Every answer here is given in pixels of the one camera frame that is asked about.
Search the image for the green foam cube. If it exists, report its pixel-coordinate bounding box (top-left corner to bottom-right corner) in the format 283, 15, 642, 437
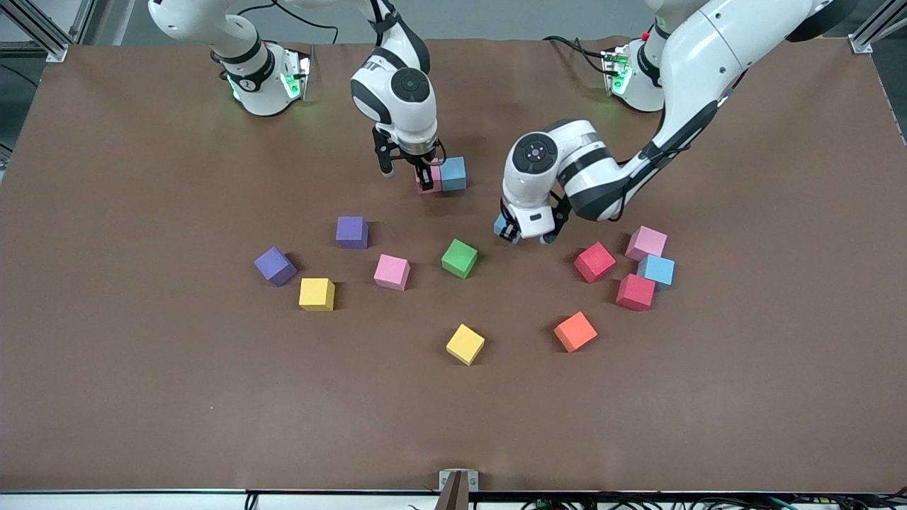
441, 238, 479, 280

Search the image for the black arm base cable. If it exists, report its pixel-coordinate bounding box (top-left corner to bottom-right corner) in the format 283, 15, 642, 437
542, 34, 614, 75

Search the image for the pink foam cube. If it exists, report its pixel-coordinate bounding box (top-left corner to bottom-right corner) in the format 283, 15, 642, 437
416, 161, 444, 195
625, 225, 668, 261
373, 254, 412, 292

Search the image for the large table mat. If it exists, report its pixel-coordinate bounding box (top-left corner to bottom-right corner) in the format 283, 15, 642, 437
0, 35, 907, 494

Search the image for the orange foam cube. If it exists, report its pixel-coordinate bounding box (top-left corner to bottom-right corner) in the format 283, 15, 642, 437
553, 311, 598, 353

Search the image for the aluminium frame profile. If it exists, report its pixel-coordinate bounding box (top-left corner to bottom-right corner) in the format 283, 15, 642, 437
848, 0, 907, 55
69, 0, 98, 45
0, 0, 69, 63

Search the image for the yellow foam cube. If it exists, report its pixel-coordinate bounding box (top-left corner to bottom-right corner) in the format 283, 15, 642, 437
298, 278, 336, 312
446, 324, 486, 366

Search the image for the red foam cube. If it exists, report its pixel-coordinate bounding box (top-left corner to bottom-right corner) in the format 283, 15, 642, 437
573, 242, 617, 284
614, 273, 657, 312

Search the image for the purple foam cube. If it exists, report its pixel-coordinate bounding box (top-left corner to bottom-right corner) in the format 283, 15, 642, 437
254, 246, 298, 288
335, 216, 369, 250

